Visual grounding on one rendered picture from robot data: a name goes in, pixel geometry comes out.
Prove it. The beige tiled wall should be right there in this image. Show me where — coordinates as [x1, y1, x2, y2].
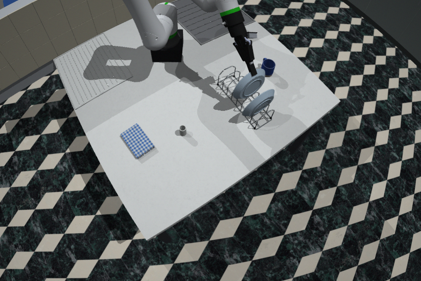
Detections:
[0, 0, 132, 103]

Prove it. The blue checkered towel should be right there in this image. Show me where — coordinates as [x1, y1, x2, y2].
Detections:
[120, 123, 155, 159]

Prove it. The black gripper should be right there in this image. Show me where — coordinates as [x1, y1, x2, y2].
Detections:
[228, 23, 257, 76]

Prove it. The dark blue mug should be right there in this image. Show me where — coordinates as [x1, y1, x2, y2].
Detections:
[261, 58, 275, 77]

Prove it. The light blue plate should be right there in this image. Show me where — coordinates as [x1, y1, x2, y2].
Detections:
[233, 68, 265, 99]
[242, 89, 274, 116]

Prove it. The grey cylinder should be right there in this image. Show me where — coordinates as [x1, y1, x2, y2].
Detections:
[179, 125, 186, 136]

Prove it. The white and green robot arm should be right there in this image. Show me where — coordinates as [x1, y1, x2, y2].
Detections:
[123, 0, 244, 51]

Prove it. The grey ribbed draining mat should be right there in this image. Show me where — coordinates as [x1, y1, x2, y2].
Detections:
[54, 32, 133, 110]

